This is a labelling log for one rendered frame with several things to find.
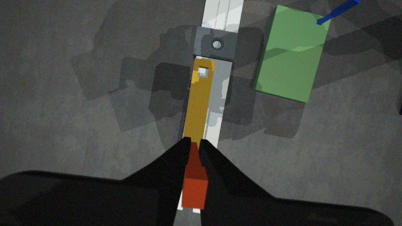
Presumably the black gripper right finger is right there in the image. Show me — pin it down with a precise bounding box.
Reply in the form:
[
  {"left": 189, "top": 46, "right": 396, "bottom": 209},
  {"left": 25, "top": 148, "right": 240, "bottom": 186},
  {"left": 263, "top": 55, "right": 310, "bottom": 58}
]
[{"left": 198, "top": 139, "right": 394, "bottom": 226}]

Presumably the blue pin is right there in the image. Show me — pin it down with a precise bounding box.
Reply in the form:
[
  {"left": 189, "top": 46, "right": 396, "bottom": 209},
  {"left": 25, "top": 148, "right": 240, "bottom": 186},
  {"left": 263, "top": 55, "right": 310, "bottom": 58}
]
[{"left": 317, "top": 0, "right": 361, "bottom": 25}]

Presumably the light grey metal rail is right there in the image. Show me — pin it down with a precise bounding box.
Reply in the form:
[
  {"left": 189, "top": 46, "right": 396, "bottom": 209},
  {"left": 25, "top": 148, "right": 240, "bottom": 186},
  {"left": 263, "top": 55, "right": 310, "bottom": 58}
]
[{"left": 193, "top": 0, "right": 244, "bottom": 148}]

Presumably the green flat tray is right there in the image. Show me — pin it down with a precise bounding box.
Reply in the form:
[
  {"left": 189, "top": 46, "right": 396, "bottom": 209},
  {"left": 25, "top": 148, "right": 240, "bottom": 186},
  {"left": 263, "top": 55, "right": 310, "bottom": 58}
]
[{"left": 253, "top": 5, "right": 330, "bottom": 103}]

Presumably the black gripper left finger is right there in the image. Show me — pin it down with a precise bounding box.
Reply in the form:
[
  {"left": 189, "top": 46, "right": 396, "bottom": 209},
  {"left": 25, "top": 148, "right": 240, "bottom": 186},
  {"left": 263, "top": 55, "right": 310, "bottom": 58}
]
[{"left": 0, "top": 137, "right": 191, "bottom": 226}]

